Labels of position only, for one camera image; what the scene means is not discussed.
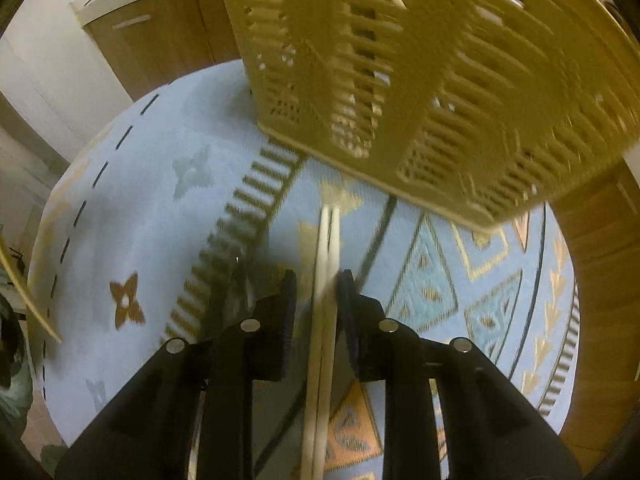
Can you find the white refrigerator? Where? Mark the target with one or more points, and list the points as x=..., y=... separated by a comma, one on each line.
x=50, y=70

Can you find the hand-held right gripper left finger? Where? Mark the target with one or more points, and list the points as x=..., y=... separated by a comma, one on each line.
x=288, y=310

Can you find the yellow slotted plastic utensil basket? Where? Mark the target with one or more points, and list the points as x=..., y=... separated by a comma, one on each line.
x=440, y=85

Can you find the blue patterned tablecloth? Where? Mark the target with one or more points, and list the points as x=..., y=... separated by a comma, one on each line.
x=165, y=220

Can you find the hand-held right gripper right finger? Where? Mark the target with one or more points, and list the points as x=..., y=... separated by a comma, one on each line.
x=347, y=310

